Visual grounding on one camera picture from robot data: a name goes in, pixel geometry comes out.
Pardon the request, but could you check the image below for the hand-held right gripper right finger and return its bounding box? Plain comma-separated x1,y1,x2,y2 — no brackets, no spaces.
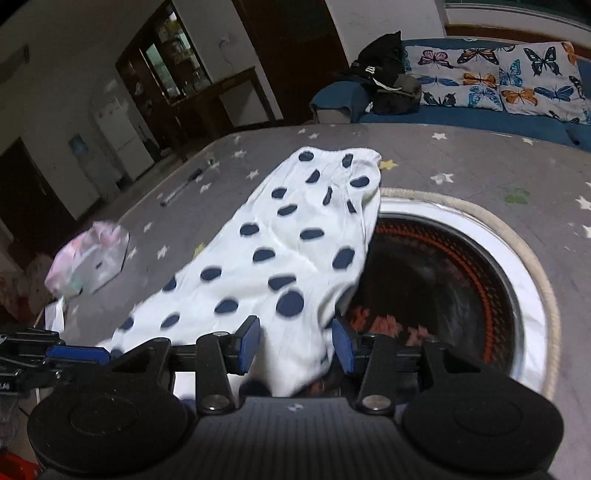
331,318,481,414

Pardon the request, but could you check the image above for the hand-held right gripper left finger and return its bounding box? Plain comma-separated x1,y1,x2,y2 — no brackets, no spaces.
109,316,262,414

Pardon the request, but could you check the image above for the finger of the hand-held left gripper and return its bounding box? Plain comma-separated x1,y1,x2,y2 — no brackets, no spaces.
45,344,112,366

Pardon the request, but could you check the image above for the white polka dot garment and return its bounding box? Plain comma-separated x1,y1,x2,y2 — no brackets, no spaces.
98,147,384,398

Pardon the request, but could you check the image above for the pink patterned bag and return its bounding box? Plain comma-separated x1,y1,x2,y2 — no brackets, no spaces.
0,255,54,324

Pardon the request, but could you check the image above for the pink white plastic bag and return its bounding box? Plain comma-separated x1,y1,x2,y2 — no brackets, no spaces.
45,220,131,296

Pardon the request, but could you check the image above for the red plastic stool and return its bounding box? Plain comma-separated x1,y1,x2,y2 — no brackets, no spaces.
0,447,43,480

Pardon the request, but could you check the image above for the dark doorway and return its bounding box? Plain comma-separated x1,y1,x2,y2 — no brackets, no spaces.
0,137,78,259

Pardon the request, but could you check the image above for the black pen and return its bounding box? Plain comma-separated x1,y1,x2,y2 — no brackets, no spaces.
159,161,221,208

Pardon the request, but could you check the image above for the white water dispenser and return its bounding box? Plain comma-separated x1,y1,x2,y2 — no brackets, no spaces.
67,133,101,197

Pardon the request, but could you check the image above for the white refrigerator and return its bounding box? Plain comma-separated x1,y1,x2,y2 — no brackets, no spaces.
91,99,156,184

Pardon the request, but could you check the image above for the grey star print table cover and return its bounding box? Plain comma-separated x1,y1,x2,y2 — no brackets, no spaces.
46,122,591,416

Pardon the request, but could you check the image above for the blue sofa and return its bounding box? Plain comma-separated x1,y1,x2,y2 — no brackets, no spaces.
309,37,591,153

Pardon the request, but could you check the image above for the dark wooden desk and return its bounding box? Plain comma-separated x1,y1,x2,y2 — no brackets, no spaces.
170,66,279,136

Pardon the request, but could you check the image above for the dark olive cloth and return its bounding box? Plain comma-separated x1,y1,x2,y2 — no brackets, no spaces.
370,74,424,116

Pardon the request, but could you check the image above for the black bag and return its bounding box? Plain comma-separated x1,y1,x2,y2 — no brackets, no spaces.
341,31,408,90

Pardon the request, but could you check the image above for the butterfly print cushion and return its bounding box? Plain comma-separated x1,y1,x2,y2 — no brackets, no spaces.
498,41,591,125
405,44,505,112

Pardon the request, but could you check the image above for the dark wooden door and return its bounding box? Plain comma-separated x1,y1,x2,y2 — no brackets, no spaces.
231,0,351,121

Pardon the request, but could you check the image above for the wooden glass display cabinet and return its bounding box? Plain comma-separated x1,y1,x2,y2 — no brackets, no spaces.
115,0,218,155

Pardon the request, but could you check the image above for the window with wooden sill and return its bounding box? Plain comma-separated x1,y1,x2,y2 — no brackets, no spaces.
442,0,591,44

